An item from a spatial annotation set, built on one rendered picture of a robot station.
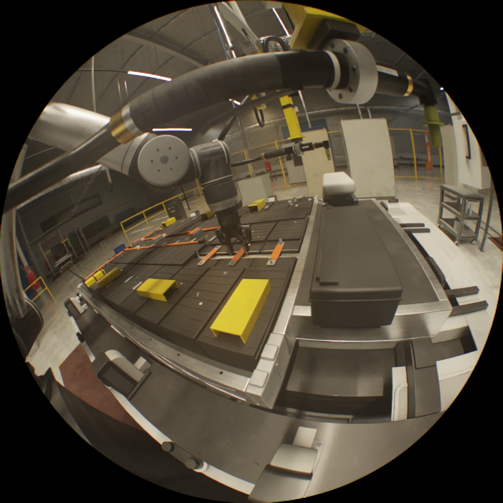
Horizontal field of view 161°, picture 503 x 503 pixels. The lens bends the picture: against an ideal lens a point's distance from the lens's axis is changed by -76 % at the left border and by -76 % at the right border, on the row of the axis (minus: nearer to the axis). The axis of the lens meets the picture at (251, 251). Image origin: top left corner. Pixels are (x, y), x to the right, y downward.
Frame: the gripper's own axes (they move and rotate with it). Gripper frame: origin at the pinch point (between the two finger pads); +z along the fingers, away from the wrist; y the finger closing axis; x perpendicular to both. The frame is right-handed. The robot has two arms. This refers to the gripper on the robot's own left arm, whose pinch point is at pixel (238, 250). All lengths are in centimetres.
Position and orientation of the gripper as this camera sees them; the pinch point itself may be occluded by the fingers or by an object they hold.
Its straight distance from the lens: 65.9
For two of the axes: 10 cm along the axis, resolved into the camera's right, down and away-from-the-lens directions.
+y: 8.9, -0.4, -4.5
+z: 2.5, 8.7, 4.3
